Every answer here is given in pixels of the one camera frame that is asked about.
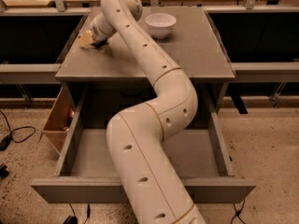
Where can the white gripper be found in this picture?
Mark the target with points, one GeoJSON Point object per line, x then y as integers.
{"type": "Point", "coordinates": [95, 32]}

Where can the dark blue snack bar wrapper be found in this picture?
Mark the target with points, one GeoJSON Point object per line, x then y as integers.
{"type": "Point", "coordinates": [99, 44]}

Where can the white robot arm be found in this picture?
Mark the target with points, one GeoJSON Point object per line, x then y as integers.
{"type": "Point", "coordinates": [135, 135]}

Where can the open grey top drawer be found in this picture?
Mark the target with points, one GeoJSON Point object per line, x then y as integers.
{"type": "Point", "coordinates": [85, 172]}

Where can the grey cabinet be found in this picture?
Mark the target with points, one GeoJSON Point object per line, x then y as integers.
{"type": "Point", "coordinates": [116, 81]}

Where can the white ceramic bowl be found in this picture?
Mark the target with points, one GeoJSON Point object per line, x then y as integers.
{"type": "Point", "coordinates": [160, 25]}

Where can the brown cardboard box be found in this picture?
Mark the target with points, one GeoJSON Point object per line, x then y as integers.
{"type": "Point", "coordinates": [58, 122]}

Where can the black object floor left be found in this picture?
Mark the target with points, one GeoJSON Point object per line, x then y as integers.
{"type": "Point", "coordinates": [3, 171]}

